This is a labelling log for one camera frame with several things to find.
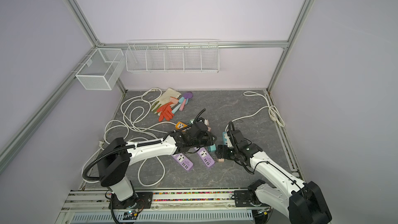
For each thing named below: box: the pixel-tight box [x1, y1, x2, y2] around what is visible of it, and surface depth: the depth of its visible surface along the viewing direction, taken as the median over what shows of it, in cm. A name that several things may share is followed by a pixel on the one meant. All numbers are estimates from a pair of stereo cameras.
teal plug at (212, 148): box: [208, 143, 217, 152], surface depth 90 cm
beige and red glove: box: [151, 87, 182, 122], surface depth 112 cm
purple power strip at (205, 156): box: [193, 147, 216, 168], surface depth 86 cm
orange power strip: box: [175, 121, 189, 131], surface depth 100 cm
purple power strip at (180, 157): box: [171, 152, 194, 171], surface depth 85 cm
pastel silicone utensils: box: [171, 91, 194, 115], surface depth 114 cm
